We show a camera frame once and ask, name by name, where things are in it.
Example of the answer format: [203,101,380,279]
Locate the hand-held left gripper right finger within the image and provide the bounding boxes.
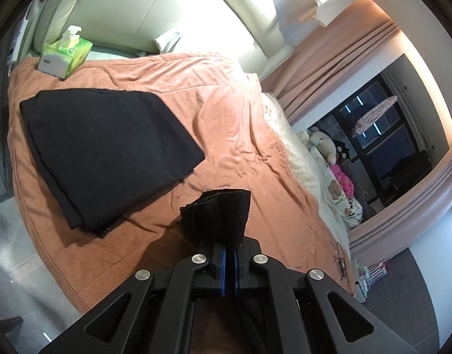
[231,238,411,354]

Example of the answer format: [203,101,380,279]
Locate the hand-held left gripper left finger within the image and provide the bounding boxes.
[38,238,228,354]

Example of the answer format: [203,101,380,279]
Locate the black pants with silver buttons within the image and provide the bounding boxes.
[179,189,252,248]

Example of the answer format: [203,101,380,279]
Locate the folded black pants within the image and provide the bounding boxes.
[19,88,206,240]

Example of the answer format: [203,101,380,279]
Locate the white nightstand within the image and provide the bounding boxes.
[353,258,371,304]

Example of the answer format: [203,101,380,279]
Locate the black and white cloth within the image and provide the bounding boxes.
[344,195,365,222]

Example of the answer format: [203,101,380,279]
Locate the white duvet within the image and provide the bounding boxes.
[261,90,354,245]

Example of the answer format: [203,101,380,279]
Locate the bed with pink blanket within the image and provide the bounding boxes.
[6,52,354,313]

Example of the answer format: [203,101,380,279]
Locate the pink plush toy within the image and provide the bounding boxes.
[331,162,356,197]

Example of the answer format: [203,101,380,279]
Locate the beige plush toy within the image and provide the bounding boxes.
[308,127,339,165]

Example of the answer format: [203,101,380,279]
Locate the black plush toy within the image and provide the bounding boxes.
[331,142,354,163]

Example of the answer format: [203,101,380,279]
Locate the pink curtain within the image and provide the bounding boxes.
[263,18,408,130]
[349,165,452,252]

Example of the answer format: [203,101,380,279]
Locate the dark hanging garment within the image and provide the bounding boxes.
[380,149,433,208]

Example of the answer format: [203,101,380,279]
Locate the dark window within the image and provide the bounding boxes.
[314,70,433,208]

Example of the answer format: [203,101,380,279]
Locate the floral hanging garment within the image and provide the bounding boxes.
[351,95,399,138]

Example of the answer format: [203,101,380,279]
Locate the green tissue box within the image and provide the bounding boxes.
[37,25,94,80]

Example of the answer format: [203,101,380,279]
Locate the cream padded headboard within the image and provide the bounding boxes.
[32,0,297,60]

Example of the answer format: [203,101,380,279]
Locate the black earphone cable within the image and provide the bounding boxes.
[333,241,351,281]

